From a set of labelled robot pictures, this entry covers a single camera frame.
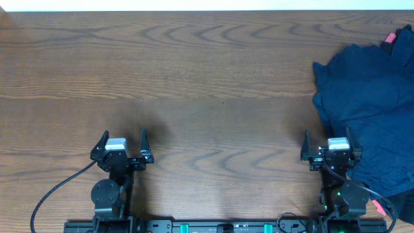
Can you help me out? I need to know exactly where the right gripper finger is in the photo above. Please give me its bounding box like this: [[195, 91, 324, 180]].
[[346, 128, 362, 161], [300, 129, 311, 161]]

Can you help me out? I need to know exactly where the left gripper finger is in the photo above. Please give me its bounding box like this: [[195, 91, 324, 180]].
[[90, 130, 109, 160], [140, 129, 154, 163]]

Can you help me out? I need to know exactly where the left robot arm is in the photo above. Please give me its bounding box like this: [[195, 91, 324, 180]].
[[90, 129, 154, 232]]

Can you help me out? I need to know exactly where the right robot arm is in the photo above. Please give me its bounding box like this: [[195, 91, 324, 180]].
[[300, 129, 369, 232]]

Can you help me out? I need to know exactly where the pile of navy clothes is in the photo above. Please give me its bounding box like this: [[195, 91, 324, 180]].
[[313, 25, 413, 197]]

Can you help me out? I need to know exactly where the black garment with pink trim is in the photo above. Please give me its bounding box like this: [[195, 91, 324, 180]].
[[380, 25, 413, 224]]

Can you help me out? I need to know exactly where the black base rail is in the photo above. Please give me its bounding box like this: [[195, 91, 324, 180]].
[[63, 219, 387, 233]]

